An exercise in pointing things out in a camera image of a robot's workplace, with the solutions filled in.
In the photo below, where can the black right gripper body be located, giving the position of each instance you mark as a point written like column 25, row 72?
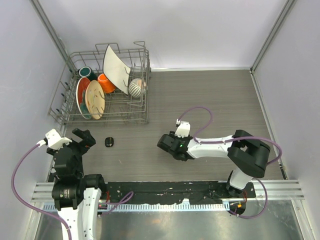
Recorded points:
column 179, row 138

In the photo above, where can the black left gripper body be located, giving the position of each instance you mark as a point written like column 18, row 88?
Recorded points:
column 78, row 151

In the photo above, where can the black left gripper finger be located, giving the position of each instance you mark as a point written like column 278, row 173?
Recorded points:
column 83, row 134
column 88, row 142

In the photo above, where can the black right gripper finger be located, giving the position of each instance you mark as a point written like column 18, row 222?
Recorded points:
column 172, row 133
column 164, row 144

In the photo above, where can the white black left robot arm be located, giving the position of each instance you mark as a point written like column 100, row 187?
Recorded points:
column 76, row 195

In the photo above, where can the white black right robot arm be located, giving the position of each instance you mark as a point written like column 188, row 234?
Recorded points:
column 249, row 154

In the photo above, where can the black earbud charging case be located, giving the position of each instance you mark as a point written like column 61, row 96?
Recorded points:
column 109, row 142

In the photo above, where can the beige speckled round plate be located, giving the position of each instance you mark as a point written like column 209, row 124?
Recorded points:
column 95, row 100

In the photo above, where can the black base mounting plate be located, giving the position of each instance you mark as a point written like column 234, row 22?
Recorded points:
column 173, row 192

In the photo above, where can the red green round plate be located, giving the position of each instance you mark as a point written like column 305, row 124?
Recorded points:
column 81, row 88

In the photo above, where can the orange mug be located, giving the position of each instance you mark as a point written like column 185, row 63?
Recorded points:
column 107, row 86

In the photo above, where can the striped black white cup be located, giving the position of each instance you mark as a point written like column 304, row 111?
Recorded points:
column 137, row 87

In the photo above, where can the dark green mug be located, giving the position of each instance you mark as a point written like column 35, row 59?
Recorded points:
column 87, row 72

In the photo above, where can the white square plate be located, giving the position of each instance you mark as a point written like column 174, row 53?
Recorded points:
column 116, row 70

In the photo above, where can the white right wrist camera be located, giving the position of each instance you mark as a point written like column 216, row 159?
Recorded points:
column 183, row 129

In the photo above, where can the white slotted cable duct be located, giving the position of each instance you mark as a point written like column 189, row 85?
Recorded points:
column 185, row 206

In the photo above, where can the grey wire dish rack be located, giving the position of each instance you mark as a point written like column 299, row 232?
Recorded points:
column 119, row 107

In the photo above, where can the aluminium frame rail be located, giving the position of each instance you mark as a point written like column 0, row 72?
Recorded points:
column 276, row 190

